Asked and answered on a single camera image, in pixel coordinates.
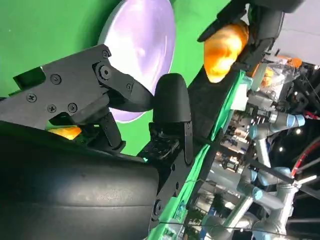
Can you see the black machine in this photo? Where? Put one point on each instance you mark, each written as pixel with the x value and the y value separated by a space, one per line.
pixel 305 92

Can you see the lilac plate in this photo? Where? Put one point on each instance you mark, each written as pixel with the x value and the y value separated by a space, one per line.
pixel 142 45

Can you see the clear plastic bag of bread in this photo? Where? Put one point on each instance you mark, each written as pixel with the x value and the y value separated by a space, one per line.
pixel 275 72

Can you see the orange and white bread roll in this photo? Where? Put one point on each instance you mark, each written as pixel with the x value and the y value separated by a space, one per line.
pixel 66 132
pixel 222 55

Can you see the black rod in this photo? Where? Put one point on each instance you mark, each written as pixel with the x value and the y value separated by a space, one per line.
pixel 270 170

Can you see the green table cloth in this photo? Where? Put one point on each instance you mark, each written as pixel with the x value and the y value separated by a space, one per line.
pixel 50 30

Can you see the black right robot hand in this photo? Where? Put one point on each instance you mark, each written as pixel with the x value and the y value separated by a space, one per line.
pixel 75 195

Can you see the black backdrop cloth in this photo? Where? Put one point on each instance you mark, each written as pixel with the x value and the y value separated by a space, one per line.
pixel 210 105

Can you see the white box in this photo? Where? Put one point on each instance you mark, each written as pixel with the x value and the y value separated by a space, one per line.
pixel 239 97

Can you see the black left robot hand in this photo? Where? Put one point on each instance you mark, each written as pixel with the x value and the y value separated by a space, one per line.
pixel 265 25

